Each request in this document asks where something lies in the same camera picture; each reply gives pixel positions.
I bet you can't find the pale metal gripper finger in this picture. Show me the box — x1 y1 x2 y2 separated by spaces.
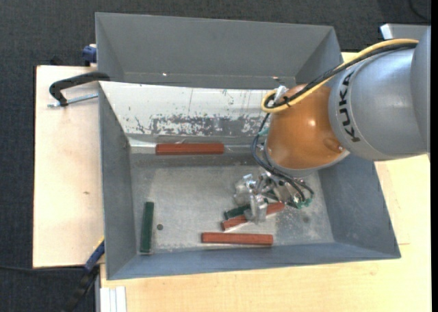
256 200 269 224
243 196 259 222

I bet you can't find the short dark green flat block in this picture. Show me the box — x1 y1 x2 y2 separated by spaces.
223 203 253 220

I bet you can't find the red-brown flat block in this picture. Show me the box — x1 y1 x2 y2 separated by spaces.
155 142 226 157
220 201 286 232
201 232 274 246

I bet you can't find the grey metal bin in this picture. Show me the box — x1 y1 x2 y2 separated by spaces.
94 12 402 281

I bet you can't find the long dark green flat block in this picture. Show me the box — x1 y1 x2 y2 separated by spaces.
139 201 155 255

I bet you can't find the pale wood flat board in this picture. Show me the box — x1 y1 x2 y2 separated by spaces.
32 64 105 269

